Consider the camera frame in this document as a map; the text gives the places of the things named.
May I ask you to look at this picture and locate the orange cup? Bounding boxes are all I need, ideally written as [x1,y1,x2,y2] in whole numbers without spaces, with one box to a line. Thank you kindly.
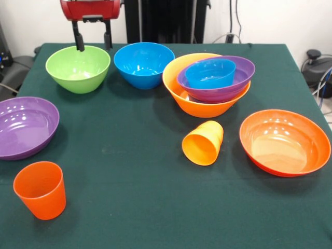
[182,120,224,166]

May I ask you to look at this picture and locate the purple bowl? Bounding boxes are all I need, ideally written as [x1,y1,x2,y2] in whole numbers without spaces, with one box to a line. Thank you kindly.
[176,55,256,104]
[0,96,60,161]

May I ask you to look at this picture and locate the dark green tablecloth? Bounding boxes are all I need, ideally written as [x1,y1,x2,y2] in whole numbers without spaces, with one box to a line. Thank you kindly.
[0,43,332,249]

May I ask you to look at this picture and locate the red cup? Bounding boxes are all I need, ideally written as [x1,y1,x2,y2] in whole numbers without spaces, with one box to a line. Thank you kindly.
[13,161,67,221]

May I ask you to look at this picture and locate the black equipment box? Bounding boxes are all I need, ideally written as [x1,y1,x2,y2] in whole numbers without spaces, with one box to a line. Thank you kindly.
[0,23,13,70]

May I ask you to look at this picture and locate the red shallow bowl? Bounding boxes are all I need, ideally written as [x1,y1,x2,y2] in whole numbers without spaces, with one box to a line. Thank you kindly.
[239,109,332,178]

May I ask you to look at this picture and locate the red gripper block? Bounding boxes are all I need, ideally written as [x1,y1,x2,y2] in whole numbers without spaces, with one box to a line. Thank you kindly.
[60,0,122,52]

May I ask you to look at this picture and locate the tangled floor cables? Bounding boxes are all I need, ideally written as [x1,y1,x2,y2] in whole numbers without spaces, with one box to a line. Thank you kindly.
[311,66,332,109]

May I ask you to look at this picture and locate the large orange bowl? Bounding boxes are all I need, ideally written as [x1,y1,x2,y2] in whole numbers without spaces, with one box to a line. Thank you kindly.
[162,53,251,119]

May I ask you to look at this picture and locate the small translucent blue bowl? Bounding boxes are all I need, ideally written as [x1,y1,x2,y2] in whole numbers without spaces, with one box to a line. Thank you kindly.
[184,58,237,90]

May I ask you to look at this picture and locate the green bowl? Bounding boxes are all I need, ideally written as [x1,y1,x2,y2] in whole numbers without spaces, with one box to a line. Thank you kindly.
[45,45,112,94]

